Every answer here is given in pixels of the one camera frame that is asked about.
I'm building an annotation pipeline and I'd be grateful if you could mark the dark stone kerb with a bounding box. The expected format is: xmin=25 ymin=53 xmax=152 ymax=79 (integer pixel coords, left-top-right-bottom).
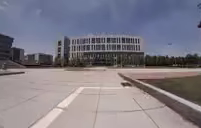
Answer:
xmin=117 ymin=72 xmax=201 ymax=128

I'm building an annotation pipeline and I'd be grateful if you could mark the pale stone slab plaza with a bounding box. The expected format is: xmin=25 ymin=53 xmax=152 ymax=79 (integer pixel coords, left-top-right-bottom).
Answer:
xmin=0 ymin=68 xmax=201 ymax=128

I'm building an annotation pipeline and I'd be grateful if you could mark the row of trees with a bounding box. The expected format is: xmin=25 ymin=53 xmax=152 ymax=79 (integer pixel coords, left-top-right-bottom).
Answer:
xmin=144 ymin=52 xmax=201 ymax=68

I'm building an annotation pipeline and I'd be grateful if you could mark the green lawn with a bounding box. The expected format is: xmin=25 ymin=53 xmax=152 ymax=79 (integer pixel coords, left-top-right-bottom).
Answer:
xmin=140 ymin=73 xmax=201 ymax=111

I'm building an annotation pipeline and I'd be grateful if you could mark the large white building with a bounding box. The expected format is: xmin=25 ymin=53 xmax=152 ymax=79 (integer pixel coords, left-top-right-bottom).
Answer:
xmin=56 ymin=34 xmax=146 ymax=67

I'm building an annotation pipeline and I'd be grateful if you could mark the low grey building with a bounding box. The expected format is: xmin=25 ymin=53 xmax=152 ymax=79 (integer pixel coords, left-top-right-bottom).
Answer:
xmin=24 ymin=52 xmax=55 ymax=66

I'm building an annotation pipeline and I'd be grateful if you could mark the dark drain cover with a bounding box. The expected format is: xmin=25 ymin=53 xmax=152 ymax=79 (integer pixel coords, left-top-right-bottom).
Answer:
xmin=120 ymin=81 xmax=133 ymax=88

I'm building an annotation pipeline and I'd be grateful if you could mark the low dark raised bed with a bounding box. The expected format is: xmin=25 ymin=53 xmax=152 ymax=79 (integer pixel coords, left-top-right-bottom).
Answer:
xmin=0 ymin=70 xmax=26 ymax=78

